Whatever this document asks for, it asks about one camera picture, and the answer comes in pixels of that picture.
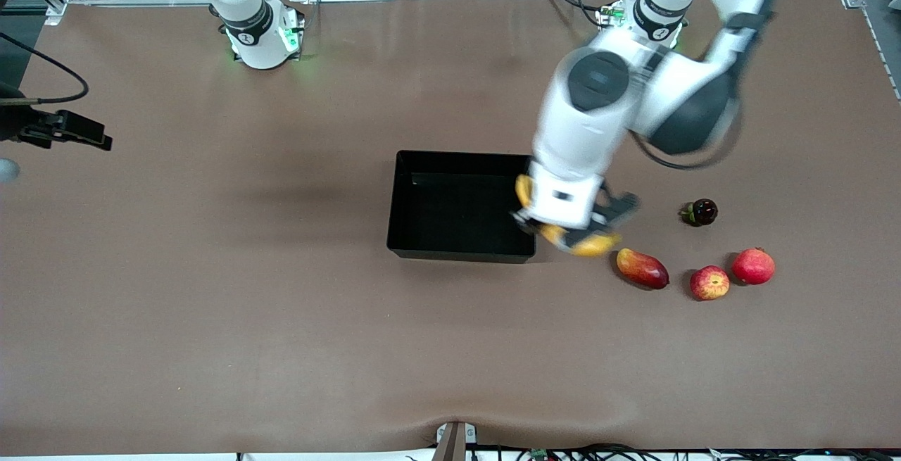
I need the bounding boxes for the yellow banana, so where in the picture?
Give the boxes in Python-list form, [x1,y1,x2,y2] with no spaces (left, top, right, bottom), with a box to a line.
[515,174,623,259]

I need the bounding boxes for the black rectangular plastic box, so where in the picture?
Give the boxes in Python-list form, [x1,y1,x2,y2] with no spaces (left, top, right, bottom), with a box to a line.
[386,150,538,265]

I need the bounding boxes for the red yellow apple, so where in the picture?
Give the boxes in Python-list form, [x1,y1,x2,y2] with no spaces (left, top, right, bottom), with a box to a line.
[689,265,731,302]

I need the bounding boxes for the red yellow mango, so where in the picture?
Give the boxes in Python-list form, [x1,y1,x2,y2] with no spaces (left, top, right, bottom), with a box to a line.
[616,248,670,291]

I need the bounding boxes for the dark purple mangosteen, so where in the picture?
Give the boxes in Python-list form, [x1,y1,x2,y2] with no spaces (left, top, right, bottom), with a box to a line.
[679,198,719,227]

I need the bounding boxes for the brown table mat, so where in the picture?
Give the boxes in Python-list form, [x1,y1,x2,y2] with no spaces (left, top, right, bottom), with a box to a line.
[0,0,901,456]

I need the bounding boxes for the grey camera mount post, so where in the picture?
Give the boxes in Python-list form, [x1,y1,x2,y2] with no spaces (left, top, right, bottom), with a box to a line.
[431,421,478,461]

